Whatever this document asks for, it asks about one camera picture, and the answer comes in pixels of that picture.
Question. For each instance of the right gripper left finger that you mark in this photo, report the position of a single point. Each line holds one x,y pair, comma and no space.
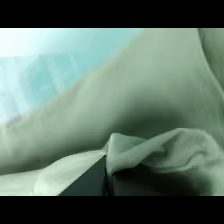
89,181

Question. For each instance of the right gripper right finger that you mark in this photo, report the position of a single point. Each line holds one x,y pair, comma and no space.
133,185

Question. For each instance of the pale green garment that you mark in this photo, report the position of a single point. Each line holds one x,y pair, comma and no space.
146,86

